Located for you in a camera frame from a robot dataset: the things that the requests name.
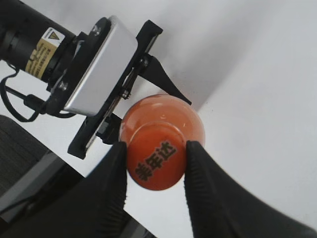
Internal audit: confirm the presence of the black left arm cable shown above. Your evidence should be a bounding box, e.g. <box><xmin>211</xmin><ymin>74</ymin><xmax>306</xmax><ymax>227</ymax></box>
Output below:
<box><xmin>0</xmin><ymin>61</ymin><xmax>77</xmax><ymax>122</ymax></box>

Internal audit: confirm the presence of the orange bottle cap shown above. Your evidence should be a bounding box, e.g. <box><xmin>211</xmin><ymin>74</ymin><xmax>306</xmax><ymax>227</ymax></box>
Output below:
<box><xmin>126</xmin><ymin>136</ymin><xmax>188</xmax><ymax>191</ymax></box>

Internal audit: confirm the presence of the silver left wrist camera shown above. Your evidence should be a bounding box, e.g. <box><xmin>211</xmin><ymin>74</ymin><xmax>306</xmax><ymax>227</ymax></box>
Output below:
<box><xmin>63</xmin><ymin>15</ymin><xmax>138</xmax><ymax>116</ymax></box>

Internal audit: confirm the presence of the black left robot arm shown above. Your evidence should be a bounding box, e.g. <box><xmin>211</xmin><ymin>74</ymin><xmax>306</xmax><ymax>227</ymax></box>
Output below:
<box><xmin>0</xmin><ymin>0</ymin><xmax>186</xmax><ymax>159</ymax></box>

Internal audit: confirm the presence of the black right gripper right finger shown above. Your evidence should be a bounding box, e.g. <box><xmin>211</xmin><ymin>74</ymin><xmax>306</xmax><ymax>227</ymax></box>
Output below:
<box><xmin>184</xmin><ymin>141</ymin><xmax>317</xmax><ymax>238</ymax></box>

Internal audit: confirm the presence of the black mesh office chair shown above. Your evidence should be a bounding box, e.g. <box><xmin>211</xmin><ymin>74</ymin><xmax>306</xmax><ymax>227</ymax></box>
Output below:
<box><xmin>0</xmin><ymin>116</ymin><xmax>151</xmax><ymax>238</ymax></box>

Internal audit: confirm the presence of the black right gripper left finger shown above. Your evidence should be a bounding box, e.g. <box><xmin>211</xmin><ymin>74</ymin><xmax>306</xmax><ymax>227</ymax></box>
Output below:
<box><xmin>1</xmin><ymin>142</ymin><xmax>127</xmax><ymax>238</ymax></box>

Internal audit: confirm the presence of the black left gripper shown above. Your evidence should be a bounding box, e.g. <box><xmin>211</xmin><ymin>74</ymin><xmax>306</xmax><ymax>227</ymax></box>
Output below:
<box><xmin>47</xmin><ymin>19</ymin><xmax>193</xmax><ymax>160</ymax></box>

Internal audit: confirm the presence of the orange Mirinda soda bottle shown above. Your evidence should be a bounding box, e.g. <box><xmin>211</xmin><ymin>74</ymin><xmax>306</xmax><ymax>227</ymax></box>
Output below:
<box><xmin>119</xmin><ymin>94</ymin><xmax>206</xmax><ymax>159</ymax></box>

